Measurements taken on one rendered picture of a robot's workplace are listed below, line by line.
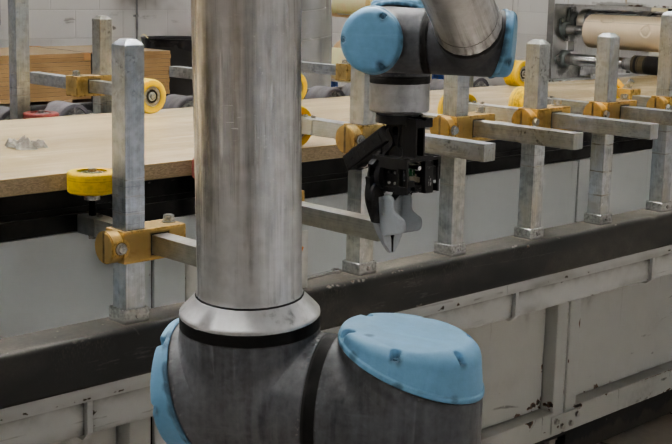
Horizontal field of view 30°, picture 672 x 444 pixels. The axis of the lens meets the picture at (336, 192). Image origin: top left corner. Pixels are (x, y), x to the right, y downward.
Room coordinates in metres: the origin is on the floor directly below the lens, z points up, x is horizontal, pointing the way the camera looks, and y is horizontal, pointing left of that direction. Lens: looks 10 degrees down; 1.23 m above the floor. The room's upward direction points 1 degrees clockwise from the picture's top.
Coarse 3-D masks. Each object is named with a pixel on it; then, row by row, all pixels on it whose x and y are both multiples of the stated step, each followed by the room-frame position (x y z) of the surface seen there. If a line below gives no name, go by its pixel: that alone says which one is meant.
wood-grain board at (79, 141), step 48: (432, 96) 3.49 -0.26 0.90; (480, 96) 3.52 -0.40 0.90; (576, 96) 3.59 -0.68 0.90; (0, 144) 2.33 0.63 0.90; (48, 144) 2.34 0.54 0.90; (96, 144) 2.36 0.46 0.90; (144, 144) 2.37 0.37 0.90; (192, 144) 2.39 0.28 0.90; (336, 144) 2.44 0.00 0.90; (0, 192) 1.93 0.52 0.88
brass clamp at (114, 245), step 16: (160, 224) 1.89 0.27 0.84; (176, 224) 1.89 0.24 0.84; (96, 240) 1.84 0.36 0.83; (112, 240) 1.82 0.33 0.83; (128, 240) 1.83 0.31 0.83; (144, 240) 1.85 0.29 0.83; (112, 256) 1.81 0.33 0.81; (128, 256) 1.83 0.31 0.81; (144, 256) 1.85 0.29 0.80; (160, 256) 1.87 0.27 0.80
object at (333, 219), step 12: (312, 204) 2.00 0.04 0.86; (312, 216) 1.97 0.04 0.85; (324, 216) 1.95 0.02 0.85; (336, 216) 1.93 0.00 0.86; (348, 216) 1.91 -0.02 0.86; (360, 216) 1.91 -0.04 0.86; (324, 228) 1.95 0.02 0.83; (336, 228) 1.93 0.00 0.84; (348, 228) 1.91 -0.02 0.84; (360, 228) 1.89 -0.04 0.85; (372, 228) 1.87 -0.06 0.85
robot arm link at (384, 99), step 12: (372, 84) 1.84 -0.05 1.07; (384, 84) 1.82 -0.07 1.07; (372, 96) 1.84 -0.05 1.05; (384, 96) 1.82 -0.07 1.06; (396, 96) 1.82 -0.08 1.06; (408, 96) 1.82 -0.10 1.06; (420, 96) 1.83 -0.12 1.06; (372, 108) 1.84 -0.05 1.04; (384, 108) 1.82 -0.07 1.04; (396, 108) 1.82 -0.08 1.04; (408, 108) 1.82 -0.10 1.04; (420, 108) 1.83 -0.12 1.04
